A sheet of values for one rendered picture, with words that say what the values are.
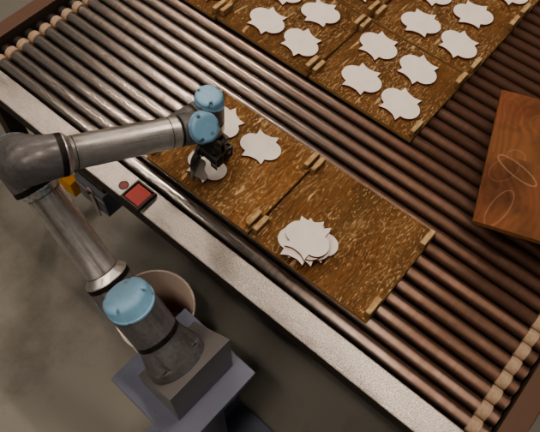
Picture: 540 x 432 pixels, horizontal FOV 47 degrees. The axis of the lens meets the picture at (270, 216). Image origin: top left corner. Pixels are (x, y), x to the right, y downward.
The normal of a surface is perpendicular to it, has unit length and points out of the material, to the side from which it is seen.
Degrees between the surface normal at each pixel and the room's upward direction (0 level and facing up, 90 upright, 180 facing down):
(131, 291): 36
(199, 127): 46
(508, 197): 0
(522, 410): 0
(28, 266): 0
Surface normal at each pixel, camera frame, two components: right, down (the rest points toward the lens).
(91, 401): 0.02, -0.50
